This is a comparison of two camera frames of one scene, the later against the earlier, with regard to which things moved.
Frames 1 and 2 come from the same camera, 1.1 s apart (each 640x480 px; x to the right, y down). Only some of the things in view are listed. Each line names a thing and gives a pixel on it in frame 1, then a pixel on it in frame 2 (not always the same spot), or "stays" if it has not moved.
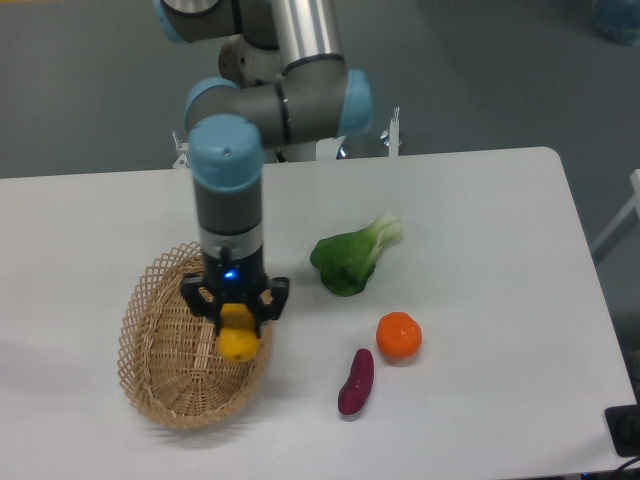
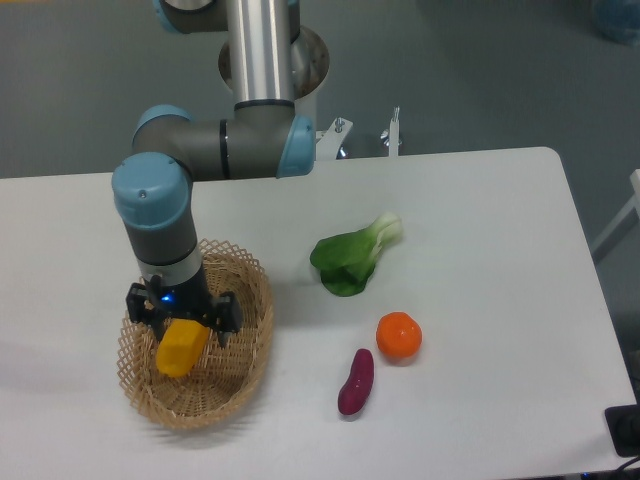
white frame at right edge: (633, 203) stays
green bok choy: (346, 260) stays
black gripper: (235, 280) → (155, 303)
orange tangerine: (399, 335) stays
